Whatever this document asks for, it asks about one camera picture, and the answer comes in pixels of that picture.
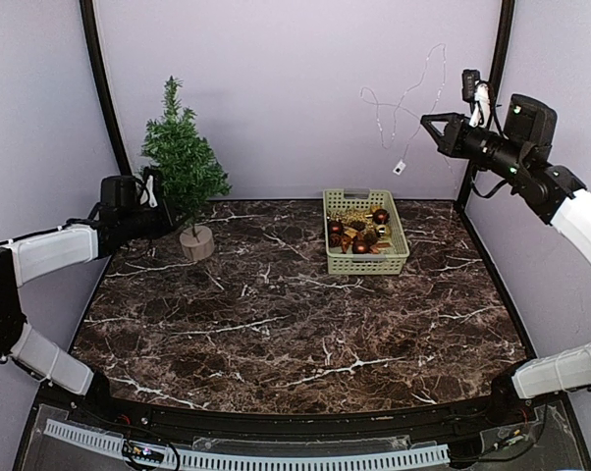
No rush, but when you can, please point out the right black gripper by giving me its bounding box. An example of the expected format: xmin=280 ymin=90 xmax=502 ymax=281
xmin=422 ymin=112 xmax=528 ymax=182

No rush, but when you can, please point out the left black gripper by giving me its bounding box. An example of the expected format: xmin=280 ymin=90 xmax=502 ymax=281
xmin=121 ymin=196 xmax=191 ymax=240

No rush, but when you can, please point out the small green christmas tree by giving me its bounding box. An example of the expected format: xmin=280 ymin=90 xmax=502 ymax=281
xmin=141 ymin=77 xmax=231 ymax=236

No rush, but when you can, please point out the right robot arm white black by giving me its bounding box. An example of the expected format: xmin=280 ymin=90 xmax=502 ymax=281
xmin=420 ymin=94 xmax=591 ymax=426

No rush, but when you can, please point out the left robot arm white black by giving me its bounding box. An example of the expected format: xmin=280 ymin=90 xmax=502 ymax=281
xmin=0 ymin=169 xmax=189 ymax=428

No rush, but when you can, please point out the round wooden tree base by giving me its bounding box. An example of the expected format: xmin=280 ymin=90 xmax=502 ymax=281
xmin=179 ymin=225 xmax=215 ymax=262

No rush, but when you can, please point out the red bauble ornament back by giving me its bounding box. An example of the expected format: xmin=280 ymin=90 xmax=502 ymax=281
xmin=372 ymin=208 xmax=390 ymax=225

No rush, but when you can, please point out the red bauble ornament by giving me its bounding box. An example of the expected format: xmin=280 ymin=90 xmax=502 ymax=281
xmin=351 ymin=238 xmax=370 ymax=254
xmin=327 ymin=221 xmax=344 ymax=236
xmin=372 ymin=208 xmax=390 ymax=225

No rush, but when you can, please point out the gold bell ornament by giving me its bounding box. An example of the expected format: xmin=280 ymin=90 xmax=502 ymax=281
xmin=375 ymin=225 xmax=391 ymax=239

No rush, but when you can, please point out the brown pinecone ornament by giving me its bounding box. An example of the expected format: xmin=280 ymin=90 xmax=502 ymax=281
xmin=349 ymin=220 xmax=367 ymax=232

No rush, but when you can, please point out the green plastic basket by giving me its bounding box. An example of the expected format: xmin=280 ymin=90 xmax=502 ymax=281
xmin=323 ymin=189 xmax=409 ymax=275

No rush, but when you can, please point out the red bauble ornament front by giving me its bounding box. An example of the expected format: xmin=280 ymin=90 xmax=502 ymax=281
xmin=351 ymin=238 xmax=370 ymax=254

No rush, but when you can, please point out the red bauble ornament left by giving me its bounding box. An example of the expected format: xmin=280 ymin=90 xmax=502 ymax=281
xmin=327 ymin=221 xmax=344 ymax=236

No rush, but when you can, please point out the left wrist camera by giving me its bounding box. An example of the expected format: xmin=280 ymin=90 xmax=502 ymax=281
xmin=139 ymin=167 xmax=158 ymax=208

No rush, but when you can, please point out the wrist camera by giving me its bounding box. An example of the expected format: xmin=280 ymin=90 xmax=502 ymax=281
xmin=139 ymin=167 xmax=158 ymax=208
xmin=461 ymin=69 xmax=492 ymax=128

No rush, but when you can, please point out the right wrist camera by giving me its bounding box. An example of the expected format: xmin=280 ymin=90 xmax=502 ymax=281
xmin=461 ymin=69 xmax=492 ymax=128

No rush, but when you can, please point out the right black frame post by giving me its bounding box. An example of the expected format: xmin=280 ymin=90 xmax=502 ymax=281
xmin=456 ymin=0 xmax=515 ymax=210

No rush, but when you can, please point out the black frame post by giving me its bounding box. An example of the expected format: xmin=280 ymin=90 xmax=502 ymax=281
xmin=456 ymin=0 xmax=515 ymax=210
xmin=79 ymin=0 xmax=132 ymax=176

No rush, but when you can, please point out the left black frame post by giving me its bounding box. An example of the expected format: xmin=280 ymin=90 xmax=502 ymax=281
xmin=79 ymin=0 xmax=132 ymax=176

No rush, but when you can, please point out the black front rail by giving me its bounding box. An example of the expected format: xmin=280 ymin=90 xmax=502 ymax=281
xmin=56 ymin=392 xmax=537 ymax=443

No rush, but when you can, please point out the white slotted cable duct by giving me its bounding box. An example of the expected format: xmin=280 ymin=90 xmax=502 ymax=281
xmin=43 ymin=419 xmax=451 ymax=470

